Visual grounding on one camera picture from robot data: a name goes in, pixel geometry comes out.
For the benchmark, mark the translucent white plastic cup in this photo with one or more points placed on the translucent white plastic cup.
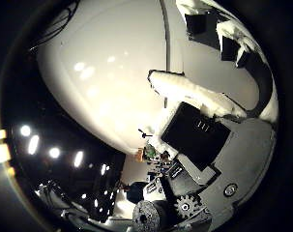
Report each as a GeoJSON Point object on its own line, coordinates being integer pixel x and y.
{"type": "Point", "coordinates": [104, 83]}

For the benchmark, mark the person in dark clothes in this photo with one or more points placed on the person in dark clothes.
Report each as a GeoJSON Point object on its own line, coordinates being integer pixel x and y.
{"type": "Point", "coordinates": [136, 192]}

